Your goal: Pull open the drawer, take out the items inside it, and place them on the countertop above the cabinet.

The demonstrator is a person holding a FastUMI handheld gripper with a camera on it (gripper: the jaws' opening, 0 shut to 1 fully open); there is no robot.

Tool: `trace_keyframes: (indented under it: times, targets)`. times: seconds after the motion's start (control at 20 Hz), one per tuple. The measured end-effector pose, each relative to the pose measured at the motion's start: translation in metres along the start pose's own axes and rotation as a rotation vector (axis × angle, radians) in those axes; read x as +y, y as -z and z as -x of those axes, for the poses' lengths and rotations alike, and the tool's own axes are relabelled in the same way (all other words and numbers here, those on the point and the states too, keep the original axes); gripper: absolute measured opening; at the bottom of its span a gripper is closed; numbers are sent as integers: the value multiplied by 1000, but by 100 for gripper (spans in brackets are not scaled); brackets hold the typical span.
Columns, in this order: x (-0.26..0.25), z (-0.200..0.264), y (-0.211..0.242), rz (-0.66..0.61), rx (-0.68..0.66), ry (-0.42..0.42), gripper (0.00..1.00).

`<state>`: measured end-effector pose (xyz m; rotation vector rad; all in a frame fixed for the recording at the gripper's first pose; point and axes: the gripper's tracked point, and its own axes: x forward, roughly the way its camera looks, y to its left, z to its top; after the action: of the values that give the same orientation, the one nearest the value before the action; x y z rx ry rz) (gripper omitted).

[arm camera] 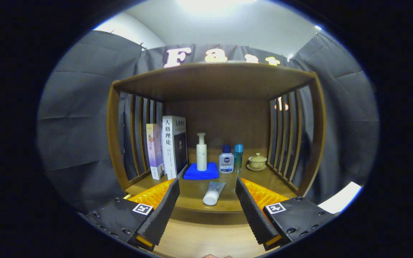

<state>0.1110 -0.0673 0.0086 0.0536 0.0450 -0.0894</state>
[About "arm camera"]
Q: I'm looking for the wooden countertop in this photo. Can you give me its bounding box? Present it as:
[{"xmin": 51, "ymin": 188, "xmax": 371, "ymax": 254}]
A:
[{"xmin": 125, "ymin": 149, "xmax": 298, "ymax": 214}]

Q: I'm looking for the teal bottle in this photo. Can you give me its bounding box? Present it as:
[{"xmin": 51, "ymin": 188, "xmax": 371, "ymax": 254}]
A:
[{"xmin": 234, "ymin": 144, "xmax": 244, "ymax": 173}]

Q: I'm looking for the white board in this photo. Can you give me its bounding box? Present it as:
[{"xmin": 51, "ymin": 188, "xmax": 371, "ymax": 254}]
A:
[{"xmin": 317, "ymin": 181, "xmax": 363, "ymax": 214}]

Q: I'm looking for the purple book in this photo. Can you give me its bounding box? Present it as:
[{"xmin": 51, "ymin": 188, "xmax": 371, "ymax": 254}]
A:
[{"xmin": 146, "ymin": 124, "xmax": 165, "ymax": 180}]

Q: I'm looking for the white cosmetic tube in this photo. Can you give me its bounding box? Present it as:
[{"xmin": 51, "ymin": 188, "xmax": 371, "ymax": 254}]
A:
[{"xmin": 203, "ymin": 181, "xmax": 226, "ymax": 206}]

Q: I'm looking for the large ceiling light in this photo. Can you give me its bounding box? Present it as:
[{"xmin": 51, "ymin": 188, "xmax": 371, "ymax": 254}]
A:
[{"xmin": 176, "ymin": 0, "xmax": 259, "ymax": 13}]

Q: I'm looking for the thick white book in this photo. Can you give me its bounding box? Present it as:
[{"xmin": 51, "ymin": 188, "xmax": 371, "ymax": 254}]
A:
[{"xmin": 161, "ymin": 115, "xmax": 188, "ymax": 180}]

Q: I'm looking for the brown wooden cabinet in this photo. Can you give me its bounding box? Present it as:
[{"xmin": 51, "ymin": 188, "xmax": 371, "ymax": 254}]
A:
[{"xmin": 107, "ymin": 63, "xmax": 327, "ymax": 215}]

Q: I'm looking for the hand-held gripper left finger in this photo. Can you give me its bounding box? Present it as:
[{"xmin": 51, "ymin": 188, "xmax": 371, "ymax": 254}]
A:
[{"xmin": 81, "ymin": 178, "xmax": 180, "ymax": 251}]

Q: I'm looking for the white bottle with blue cap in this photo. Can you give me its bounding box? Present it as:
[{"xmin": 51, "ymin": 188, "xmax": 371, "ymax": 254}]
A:
[{"xmin": 219, "ymin": 145, "xmax": 234, "ymax": 174}]

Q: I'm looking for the brown wooden drawer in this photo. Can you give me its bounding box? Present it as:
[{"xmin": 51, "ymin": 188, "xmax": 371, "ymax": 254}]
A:
[{"xmin": 153, "ymin": 215, "xmax": 275, "ymax": 258}]

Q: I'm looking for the blue folded cloth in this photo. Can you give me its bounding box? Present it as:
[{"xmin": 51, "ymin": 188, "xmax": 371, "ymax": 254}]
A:
[{"xmin": 183, "ymin": 162, "xmax": 220, "ymax": 180}]

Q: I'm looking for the beige lidded teacup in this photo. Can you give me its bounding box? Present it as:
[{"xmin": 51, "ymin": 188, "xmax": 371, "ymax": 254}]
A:
[{"xmin": 249, "ymin": 153, "xmax": 267, "ymax": 168}]

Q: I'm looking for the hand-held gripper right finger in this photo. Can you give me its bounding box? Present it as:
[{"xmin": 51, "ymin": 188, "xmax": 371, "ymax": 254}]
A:
[{"xmin": 235, "ymin": 177, "xmax": 340, "ymax": 251}]

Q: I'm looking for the white pump bottle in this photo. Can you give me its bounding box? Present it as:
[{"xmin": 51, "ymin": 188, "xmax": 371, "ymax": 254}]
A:
[{"xmin": 196, "ymin": 133, "xmax": 208, "ymax": 171}]

